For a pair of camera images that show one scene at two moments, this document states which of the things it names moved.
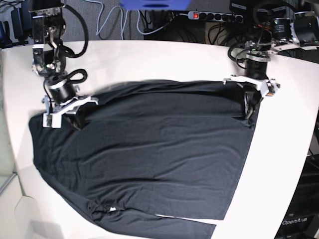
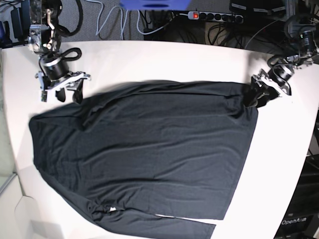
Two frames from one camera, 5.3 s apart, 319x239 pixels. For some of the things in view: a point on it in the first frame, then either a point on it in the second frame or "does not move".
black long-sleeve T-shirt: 171,148 does not move
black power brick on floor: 22,21 does not move
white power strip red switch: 234,18 does not move
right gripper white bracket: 53,120 to 49,94
